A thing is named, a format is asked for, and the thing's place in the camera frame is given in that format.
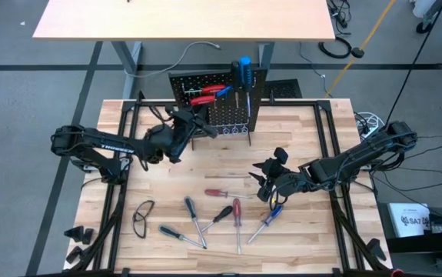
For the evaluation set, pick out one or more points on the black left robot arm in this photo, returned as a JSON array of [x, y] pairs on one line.
[[90, 142]]

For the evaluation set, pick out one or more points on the chrome prong tool rail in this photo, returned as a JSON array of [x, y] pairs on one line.
[[190, 91]]

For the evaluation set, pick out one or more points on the slim red clear screwdriver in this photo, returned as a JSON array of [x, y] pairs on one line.
[[215, 192]]

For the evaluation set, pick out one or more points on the white printed box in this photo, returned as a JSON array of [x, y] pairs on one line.
[[409, 219]]

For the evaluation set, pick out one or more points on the black perforated panel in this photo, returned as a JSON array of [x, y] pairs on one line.
[[286, 89]]

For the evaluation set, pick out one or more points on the chrome loop tool rail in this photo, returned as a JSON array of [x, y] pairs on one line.
[[230, 131]]

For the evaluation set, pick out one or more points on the light wooden desk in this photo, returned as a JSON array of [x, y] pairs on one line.
[[186, 19]]

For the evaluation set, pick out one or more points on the safety glasses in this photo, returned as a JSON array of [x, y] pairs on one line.
[[133, 221]]

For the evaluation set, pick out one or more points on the white power strip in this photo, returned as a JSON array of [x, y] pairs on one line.
[[368, 121]]

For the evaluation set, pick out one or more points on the red stubby screwdriver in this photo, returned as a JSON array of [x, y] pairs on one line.
[[203, 101], [213, 89]]

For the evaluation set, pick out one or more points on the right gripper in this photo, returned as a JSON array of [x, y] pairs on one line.
[[286, 182]]

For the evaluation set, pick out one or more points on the black aluminium table frame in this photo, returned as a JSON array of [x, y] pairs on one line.
[[293, 103]]

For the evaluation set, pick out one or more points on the black peg board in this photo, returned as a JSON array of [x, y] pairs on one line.
[[228, 111]]

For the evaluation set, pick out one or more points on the white round bin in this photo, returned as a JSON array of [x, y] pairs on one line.
[[422, 7]]

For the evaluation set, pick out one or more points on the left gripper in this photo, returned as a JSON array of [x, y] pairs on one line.
[[184, 131]]

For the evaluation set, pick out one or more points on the large red clear screwdriver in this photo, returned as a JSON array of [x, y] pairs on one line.
[[236, 211]]

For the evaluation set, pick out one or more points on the black plastic clamp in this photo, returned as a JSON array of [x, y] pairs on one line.
[[78, 234], [74, 254], [376, 249]]

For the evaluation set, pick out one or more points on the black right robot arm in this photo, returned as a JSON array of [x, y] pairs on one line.
[[359, 157]]

